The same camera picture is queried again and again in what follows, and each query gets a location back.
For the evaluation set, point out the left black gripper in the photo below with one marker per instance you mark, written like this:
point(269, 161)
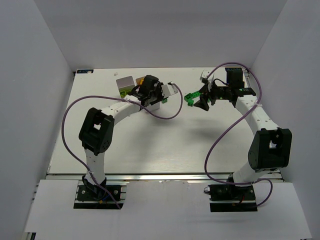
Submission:
point(155, 96)

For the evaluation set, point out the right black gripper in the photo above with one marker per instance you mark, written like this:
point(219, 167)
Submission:
point(210, 94)

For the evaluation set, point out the lime square lego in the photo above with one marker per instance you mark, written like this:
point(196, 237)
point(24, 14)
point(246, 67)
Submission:
point(123, 94)

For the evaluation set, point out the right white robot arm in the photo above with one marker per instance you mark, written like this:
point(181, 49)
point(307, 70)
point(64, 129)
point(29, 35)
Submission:
point(271, 145)

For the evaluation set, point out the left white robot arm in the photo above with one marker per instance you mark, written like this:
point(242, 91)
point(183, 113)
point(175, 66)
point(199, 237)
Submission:
point(97, 129)

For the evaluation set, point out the long dark green lego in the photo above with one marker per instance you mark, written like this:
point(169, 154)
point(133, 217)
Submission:
point(191, 96)

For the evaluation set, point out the right white divided container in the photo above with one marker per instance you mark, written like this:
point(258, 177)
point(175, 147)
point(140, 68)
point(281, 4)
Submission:
point(151, 107)

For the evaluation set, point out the white divided container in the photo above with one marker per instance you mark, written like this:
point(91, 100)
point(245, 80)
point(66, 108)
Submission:
point(125, 84)
point(151, 107)

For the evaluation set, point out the left white divided container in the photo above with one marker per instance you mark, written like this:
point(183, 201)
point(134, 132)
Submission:
point(125, 84)

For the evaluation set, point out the right blue table label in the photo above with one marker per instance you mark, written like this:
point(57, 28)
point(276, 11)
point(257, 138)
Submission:
point(232, 69)

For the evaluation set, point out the blue table label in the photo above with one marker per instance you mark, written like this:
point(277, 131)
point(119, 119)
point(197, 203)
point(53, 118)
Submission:
point(232, 69)
point(84, 71)

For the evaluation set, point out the left blue table label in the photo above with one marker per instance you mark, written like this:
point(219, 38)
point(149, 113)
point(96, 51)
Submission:
point(84, 71)

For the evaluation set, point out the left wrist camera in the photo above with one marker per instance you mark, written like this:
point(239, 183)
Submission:
point(168, 90)

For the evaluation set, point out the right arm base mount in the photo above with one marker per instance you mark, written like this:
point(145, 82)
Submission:
point(229, 198)

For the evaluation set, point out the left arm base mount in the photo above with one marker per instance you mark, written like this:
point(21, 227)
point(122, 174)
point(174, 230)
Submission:
point(91, 197)

